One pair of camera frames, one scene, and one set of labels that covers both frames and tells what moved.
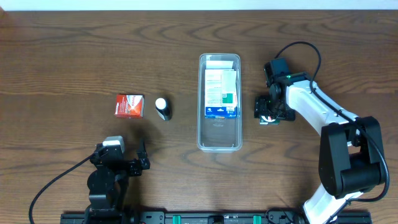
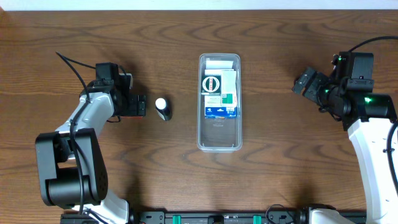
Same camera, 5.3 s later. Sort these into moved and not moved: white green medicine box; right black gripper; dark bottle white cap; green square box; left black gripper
Moved: green square box; left black gripper; right black gripper
Not moved: dark bottle white cap; white green medicine box
